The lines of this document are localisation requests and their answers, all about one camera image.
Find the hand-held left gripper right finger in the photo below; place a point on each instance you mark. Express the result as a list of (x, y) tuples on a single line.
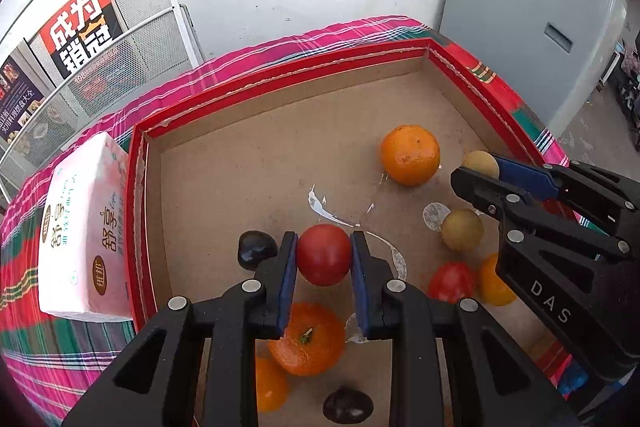
[(357, 277)]

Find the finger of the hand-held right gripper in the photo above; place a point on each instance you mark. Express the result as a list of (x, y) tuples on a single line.
[(530, 177), (480, 192)]

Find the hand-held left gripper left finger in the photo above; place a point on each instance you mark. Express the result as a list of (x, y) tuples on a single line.
[(289, 277)]

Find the round brown fruit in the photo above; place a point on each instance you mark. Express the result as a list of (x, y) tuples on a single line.
[(462, 230), (480, 163)]

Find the red tomato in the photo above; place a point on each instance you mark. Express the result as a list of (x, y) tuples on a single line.
[(451, 282), (324, 254)]

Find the dark purple plum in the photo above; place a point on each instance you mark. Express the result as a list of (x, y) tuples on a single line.
[(347, 404), (256, 249)]

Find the large orange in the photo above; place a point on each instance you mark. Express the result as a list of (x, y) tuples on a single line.
[(410, 154)]

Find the red cardboard box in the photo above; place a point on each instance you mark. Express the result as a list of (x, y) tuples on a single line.
[(225, 167)]

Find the person's right hand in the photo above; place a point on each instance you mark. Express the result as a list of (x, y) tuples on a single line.
[(574, 379)]

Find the white pink tissue pack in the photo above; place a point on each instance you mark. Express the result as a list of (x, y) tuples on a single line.
[(80, 232)]

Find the red plaid tablecloth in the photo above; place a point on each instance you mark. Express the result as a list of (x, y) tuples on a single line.
[(50, 357)]

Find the purple cookbook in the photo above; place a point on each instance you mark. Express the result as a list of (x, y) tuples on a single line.
[(20, 102)]

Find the red and black book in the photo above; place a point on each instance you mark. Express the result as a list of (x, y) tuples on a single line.
[(80, 32)]

